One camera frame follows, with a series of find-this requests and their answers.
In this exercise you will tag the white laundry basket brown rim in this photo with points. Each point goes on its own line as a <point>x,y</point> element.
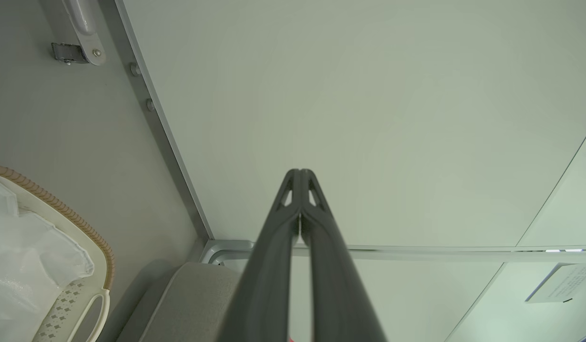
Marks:
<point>100,259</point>

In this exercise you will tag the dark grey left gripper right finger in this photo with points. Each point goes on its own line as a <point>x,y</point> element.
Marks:
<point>335,275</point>

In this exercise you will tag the white board with grey frame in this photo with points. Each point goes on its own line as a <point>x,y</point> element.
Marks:
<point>369,118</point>

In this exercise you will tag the silver metal stand leg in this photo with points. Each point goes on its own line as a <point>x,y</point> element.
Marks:
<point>86,23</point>

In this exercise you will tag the grey fabric sofa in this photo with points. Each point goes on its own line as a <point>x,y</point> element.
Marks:
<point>188,304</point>

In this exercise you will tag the grey frame bolt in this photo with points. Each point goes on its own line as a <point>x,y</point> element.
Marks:
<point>135,70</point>
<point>150,105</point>

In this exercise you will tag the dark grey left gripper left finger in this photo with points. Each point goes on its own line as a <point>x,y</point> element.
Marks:
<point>264,275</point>

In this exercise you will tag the white mesh basket liner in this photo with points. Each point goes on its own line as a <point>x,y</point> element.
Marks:
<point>27,266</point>

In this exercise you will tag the white paper notice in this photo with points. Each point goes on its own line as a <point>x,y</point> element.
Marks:
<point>566,282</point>

